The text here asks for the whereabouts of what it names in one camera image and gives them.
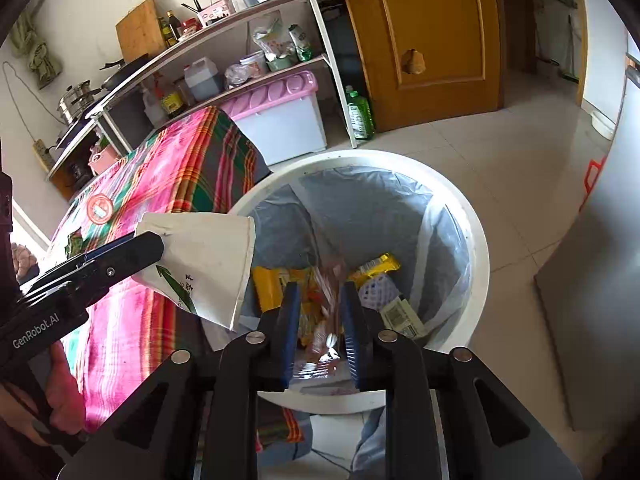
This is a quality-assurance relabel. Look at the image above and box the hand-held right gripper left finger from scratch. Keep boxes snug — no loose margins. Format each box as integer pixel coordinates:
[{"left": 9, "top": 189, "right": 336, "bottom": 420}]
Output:
[{"left": 57, "top": 280, "right": 303, "bottom": 480}]

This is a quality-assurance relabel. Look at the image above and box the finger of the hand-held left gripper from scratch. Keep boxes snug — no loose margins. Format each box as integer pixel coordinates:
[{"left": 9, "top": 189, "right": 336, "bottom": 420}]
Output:
[
  {"left": 20, "top": 232, "right": 166, "bottom": 313},
  {"left": 40, "top": 239, "right": 138, "bottom": 281}
]

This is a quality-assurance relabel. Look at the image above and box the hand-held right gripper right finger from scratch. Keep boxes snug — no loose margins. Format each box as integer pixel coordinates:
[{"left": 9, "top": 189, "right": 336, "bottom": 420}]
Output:
[{"left": 341, "top": 280, "right": 583, "bottom": 480}]

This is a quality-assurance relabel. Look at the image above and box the clear snack packet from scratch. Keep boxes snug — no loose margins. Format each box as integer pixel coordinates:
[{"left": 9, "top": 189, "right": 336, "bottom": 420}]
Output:
[{"left": 295, "top": 260, "right": 351, "bottom": 386}]

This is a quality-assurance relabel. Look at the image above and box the white purple patterned packet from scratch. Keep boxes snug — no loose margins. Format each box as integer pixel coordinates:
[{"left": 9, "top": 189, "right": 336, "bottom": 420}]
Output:
[{"left": 357, "top": 274, "right": 401, "bottom": 311}]

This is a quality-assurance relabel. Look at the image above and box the plain yellow packet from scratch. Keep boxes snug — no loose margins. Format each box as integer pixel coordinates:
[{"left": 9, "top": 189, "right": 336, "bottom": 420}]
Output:
[{"left": 251, "top": 266, "right": 321, "bottom": 348}]

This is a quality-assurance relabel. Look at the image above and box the paper cup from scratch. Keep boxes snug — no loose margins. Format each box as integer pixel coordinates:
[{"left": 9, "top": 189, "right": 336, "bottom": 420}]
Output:
[{"left": 134, "top": 212, "right": 257, "bottom": 332}]

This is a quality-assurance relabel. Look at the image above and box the white round trash bin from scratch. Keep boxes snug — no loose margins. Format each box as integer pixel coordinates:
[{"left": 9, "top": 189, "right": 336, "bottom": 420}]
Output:
[{"left": 202, "top": 148, "right": 490, "bottom": 415}]

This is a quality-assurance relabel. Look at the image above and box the person's left hand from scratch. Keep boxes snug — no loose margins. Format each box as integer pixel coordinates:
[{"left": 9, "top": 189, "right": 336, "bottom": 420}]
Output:
[{"left": 0, "top": 342, "right": 87, "bottom": 448}]

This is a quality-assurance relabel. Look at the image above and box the green wrapper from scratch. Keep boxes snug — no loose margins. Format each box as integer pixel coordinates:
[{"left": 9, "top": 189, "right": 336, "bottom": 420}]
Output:
[{"left": 64, "top": 229, "right": 88, "bottom": 261}]

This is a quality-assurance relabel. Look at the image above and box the plastic cup with red lid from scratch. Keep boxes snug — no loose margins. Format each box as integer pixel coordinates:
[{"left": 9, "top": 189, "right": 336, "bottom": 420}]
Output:
[{"left": 85, "top": 192, "right": 117, "bottom": 225}]

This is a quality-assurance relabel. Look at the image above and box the plaid tablecloth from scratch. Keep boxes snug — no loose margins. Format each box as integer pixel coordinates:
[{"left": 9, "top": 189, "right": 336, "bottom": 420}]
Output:
[{"left": 37, "top": 106, "right": 313, "bottom": 461}]

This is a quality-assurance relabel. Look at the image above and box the pink basket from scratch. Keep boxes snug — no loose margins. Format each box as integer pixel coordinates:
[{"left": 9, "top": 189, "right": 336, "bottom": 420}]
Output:
[{"left": 88, "top": 142, "right": 121, "bottom": 176}]

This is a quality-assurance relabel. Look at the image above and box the low metal kitchen rack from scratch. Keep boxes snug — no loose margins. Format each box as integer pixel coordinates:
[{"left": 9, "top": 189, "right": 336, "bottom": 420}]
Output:
[{"left": 47, "top": 120, "right": 131, "bottom": 201}]

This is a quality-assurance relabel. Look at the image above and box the grey bin liner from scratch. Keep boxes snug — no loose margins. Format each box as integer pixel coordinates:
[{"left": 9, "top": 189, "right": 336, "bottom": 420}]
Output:
[{"left": 235, "top": 165, "right": 473, "bottom": 396}]

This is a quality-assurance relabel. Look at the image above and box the power strip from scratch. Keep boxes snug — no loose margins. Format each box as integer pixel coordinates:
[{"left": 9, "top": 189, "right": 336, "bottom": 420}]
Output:
[{"left": 32, "top": 139, "right": 56, "bottom": 172}]

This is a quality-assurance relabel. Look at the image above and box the black induction cooker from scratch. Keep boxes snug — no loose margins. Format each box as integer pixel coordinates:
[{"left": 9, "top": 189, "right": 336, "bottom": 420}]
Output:
[{"left": 55, "top": 120, "right": 101, "bottom": 150}]

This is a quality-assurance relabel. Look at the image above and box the clear plastic bottle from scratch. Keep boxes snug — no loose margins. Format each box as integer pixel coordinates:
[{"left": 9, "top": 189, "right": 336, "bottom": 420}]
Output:
[{"left": 141, "top": 87, "right": 168, "bottom": 128}]

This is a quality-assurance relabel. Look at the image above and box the steel steamer pot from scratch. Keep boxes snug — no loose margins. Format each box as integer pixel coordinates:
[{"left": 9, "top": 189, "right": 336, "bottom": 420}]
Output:
[{"left": 57, "top": 80, "right": 101, "bottom": 123}]

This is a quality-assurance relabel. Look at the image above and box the cooking oil bottle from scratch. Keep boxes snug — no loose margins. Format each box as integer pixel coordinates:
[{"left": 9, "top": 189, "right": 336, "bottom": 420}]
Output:
[{"left": 159, "top": 77, "right": 185, "bottom": 113}]

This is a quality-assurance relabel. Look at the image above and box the black frying pan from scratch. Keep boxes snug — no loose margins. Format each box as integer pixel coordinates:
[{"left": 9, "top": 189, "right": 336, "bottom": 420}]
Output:
[{"left": 99, "top": 54, "right": 151, "bottom": 92}]

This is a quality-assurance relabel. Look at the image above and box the white jerrycan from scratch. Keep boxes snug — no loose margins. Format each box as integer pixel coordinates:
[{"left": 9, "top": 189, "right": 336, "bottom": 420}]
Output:
[{"left": 184, "top": 57, "right": 223, "bottom": 101}]

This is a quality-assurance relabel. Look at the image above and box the pink lidded storage box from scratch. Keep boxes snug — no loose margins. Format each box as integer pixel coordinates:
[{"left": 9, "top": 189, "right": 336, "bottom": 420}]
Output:
[{"left": 220, "top": 71, "right": 328, "bottom": 166}]

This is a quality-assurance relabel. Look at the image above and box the hanging green cloth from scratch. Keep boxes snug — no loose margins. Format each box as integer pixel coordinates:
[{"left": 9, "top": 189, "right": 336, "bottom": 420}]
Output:
[{"left": 11, "top": 10, "right": 63, "bottom": 88}]

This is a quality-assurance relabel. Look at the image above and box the crumpled clear plastic bag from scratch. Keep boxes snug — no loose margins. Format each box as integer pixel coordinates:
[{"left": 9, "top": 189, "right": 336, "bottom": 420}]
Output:
[{"left": 224, "top": 62, "right": 251, "bottom": 91}]

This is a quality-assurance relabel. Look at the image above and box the green soda bottle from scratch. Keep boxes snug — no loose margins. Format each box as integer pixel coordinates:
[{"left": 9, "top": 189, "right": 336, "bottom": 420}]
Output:
[{"left": 345, "top": 85, "right": 376, "bottom": 141}]

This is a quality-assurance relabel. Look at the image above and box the wooden cutting board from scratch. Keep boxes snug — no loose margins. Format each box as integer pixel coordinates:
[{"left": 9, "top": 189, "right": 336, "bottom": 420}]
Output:
[{"left": 116, "top": 0, "right": 163, "bottom": 63}]

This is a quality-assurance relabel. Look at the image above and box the white plastic tub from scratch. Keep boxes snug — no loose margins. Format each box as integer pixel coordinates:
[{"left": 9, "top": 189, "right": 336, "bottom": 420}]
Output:
[{"left": 240, "top": 50, "right": 268, "bottom": 78}]

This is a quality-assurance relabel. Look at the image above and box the tall metal kitchen rack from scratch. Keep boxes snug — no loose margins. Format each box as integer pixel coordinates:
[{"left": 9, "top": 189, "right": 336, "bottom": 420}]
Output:
[{"left": 85, "top": 0, "right": 361, "bottom": 161}]

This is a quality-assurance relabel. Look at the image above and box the grey cabinet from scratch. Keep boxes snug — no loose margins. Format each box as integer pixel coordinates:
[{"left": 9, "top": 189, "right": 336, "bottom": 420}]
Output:
[{"left": 535, "top": 35, "right": 640, "bottom": 431}]

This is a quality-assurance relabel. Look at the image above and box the white food bag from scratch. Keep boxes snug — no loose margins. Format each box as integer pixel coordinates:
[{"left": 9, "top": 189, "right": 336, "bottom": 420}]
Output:
[{"left": 251, "top": 17, "right": 296, "bottom": 61}]

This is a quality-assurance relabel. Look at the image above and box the pink chopstick holder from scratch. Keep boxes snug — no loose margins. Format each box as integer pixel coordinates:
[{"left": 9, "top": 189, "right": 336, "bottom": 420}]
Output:
[{"left": 197, "top": 0, "right": 236, "bottom": 28}]

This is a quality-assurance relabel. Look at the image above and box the green and white packet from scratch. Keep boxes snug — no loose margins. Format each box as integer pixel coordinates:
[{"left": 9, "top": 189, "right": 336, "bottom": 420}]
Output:
[{"left": 289, "top": 24, "right": 313, "bottom": 62}]

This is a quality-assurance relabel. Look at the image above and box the wooden door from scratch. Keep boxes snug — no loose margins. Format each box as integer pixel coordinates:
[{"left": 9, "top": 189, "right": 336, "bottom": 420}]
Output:
[{"left": 332, "top": 0, "right": 506, "bottom": 133}]

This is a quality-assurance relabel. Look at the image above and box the white basin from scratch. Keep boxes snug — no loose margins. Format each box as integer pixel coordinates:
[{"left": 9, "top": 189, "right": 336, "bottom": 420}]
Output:
[{"left": 590, "top": 110, "right": 618, "bottom": 141}]

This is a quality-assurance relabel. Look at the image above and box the thin wall cable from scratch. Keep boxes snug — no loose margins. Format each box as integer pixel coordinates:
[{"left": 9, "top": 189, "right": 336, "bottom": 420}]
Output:
[{"left": 2, "top": 60, "right": 43, "bottom": 143}]

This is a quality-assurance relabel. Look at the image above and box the red plastic frame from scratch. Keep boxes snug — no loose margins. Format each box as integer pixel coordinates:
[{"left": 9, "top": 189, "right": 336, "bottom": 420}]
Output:
[{"left": 580, "top": 157, "right": 608, "bottom": 213}]

